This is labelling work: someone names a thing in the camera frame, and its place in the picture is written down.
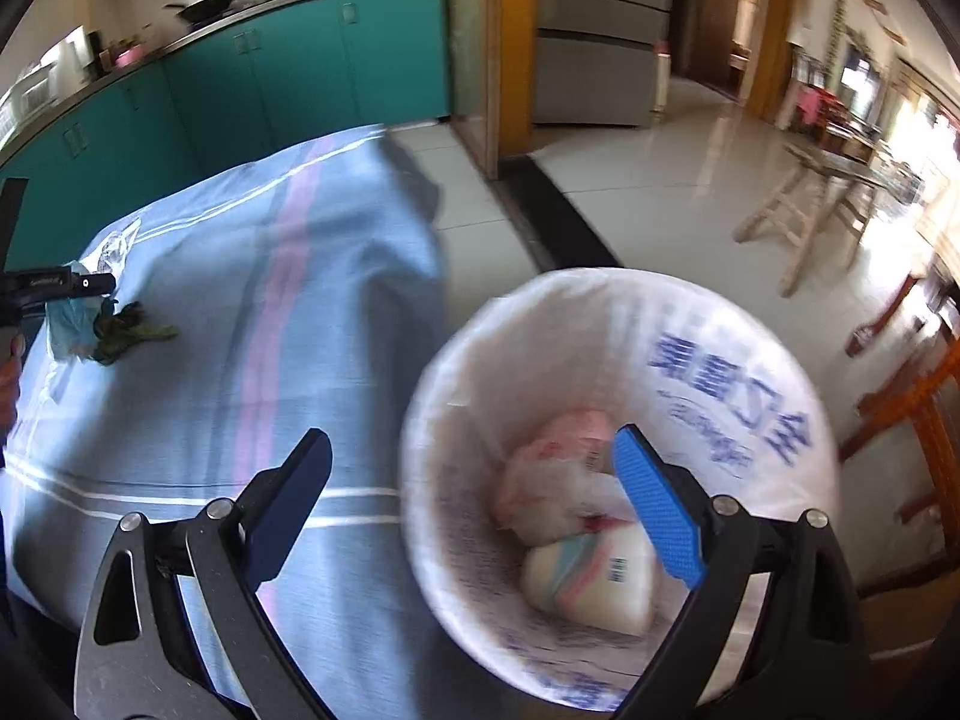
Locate blue striped tablecloth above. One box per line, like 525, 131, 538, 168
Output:
0, 124, 451, 691

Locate black wok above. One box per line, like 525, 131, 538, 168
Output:
163, 0, 235, 25

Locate blue face mask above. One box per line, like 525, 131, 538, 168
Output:
46, 298, 113, 365

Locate teal kitchen cabinets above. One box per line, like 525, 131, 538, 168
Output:
0, 0, 455, 192

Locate orange wooden chair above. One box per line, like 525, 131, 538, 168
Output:
836, 270, 960, 586

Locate white dish rack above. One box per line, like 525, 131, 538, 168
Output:
0, 64, 57, 136

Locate grey kitchen countertop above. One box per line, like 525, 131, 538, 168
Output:
0, 0, 451, 166

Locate person's left hand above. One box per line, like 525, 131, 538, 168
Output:
0, 356, 22, 432

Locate white electric kettle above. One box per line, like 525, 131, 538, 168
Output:
56, 37, 95, 87

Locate grey refrigerator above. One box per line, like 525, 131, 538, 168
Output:
529, 0, 676, 128

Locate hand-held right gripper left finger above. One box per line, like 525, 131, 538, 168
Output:
73, 427, 333, 720

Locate pink plastic packaging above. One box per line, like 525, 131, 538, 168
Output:
495, 409, 623, 496

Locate white striped paper cup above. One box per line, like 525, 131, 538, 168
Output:
523, 521, 668, 635

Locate trash bin with white liner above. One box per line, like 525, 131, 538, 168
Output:
399, 268, 841, 717

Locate wooden framed glass door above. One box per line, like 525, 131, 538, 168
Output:
420, 0, 541, 181

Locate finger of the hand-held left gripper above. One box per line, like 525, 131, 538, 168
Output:
0, 268, 117, 299
0, 178, 31, 272

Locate green vegetable scraps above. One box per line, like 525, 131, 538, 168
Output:
90, 300, 181, 368

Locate wooden stool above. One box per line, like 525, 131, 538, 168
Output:
735, 142, 912, 297

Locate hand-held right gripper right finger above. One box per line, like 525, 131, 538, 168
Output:
611, 424, 875, 720

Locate brown room door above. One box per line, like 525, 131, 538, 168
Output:
701, 0, 766, 102

